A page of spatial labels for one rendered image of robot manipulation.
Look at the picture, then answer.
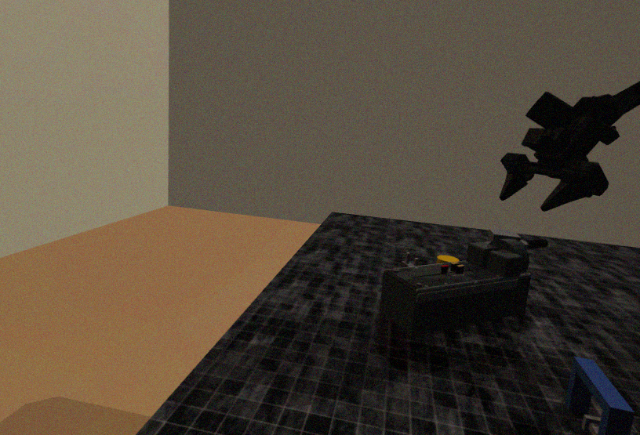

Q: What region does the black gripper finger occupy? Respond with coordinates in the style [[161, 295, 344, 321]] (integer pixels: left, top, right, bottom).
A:
[[540, 170, 593, 212], [500, 162, 528, 201]]

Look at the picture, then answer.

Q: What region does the yellow short cylinder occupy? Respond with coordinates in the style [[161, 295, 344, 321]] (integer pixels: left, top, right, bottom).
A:
[[436, 255, 460, 263]]

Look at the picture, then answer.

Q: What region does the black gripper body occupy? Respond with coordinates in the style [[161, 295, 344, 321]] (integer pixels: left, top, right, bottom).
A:
[[500, 134, 609, 196]]

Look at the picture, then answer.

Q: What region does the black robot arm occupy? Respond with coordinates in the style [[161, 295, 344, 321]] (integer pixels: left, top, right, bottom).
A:
[[522, 82, 640, 162]]

